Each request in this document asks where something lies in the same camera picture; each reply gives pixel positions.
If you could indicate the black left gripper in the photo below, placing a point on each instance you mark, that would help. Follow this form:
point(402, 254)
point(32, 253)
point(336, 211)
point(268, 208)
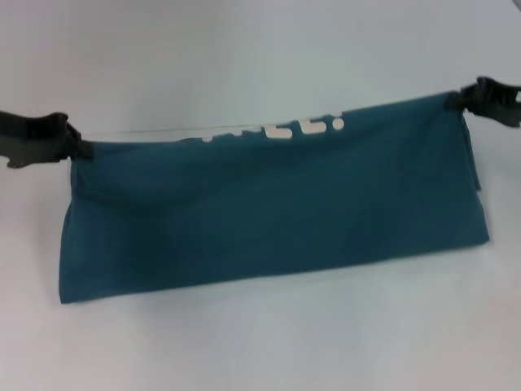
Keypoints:
point(32, 138)

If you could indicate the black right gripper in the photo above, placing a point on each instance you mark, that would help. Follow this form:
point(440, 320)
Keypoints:
point(498, 106)

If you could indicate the teal blue t-shirt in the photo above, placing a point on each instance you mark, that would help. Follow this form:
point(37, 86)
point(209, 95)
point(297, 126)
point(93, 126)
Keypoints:
point(264, 203)

